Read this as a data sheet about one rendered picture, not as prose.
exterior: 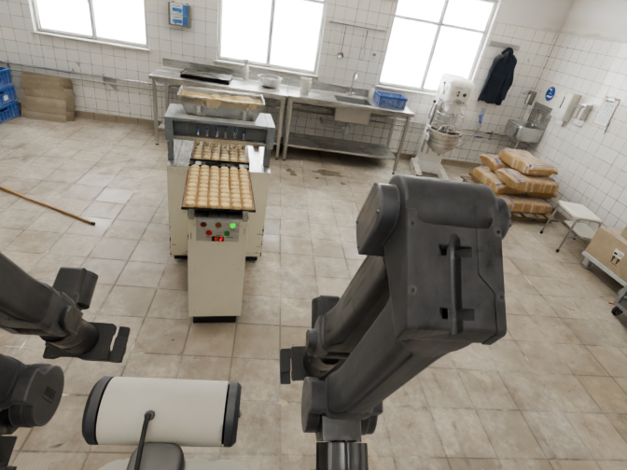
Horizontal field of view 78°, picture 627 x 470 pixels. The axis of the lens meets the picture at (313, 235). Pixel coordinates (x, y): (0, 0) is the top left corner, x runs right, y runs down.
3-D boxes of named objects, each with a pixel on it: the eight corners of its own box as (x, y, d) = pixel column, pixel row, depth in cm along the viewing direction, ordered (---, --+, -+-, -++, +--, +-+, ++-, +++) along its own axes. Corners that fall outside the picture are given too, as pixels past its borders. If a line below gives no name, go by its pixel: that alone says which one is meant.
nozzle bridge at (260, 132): (171, 148, 294) (170, 103, 277) (266, 156, 312) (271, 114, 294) (165, 165, 267) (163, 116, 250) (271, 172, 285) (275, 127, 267)
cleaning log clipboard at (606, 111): (605, 133, 457) (624, 99, 436) (603, 133, 456) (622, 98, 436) (589, 127, 480) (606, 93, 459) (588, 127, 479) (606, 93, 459)
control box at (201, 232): (196, 238, 224) (196, 216, 216) (238, 239, 229) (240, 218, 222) (196, 241, 221) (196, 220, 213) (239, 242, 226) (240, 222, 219)
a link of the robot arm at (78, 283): (-3, 323, 55) (63, 325, 57) (27, 249, 61) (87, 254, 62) (37, 340, 66) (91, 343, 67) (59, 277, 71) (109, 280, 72)
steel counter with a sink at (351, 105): (152, 145, 514) (146, 44, 451) (165, 129, 573) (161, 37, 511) (397, 175, 563) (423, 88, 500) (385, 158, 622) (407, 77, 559)
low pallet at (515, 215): (457, 182, 579) (460, 174, 574) (506, 186, 593) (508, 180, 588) (498, 222, 478) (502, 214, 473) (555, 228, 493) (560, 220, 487)
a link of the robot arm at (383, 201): (381, 224, 28) (521, 238, 30) (375, 162, 31) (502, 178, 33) (299, 360, 65) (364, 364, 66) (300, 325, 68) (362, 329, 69)
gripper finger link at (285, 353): (275, 357, 86) (281, 346, 78) (307, 357, 87) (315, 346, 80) (275, 390, 82) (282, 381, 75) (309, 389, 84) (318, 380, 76)
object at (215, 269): (194, 263, 315) (194, 159, 270) (237, 264, 324) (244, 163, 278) (188, 326, 258) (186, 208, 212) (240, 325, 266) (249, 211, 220)
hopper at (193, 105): (181, 104, 277) (181, 85, 270) (260, 113, 291) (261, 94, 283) (177, 117, 253) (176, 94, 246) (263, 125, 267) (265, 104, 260)
